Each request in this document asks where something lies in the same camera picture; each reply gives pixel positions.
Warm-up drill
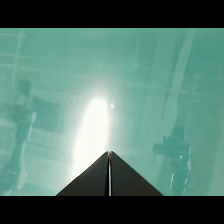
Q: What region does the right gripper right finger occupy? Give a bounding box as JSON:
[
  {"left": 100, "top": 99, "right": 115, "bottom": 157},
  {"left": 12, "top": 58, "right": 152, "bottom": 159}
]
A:
[{"left": 109, "top": 150, "right": 164, "bottom": 197}]

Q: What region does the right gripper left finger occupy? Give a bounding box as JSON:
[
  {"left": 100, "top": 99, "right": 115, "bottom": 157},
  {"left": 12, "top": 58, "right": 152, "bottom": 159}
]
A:
[{"left": 55, "top": 151, "right": 110, "bottom": 197}]

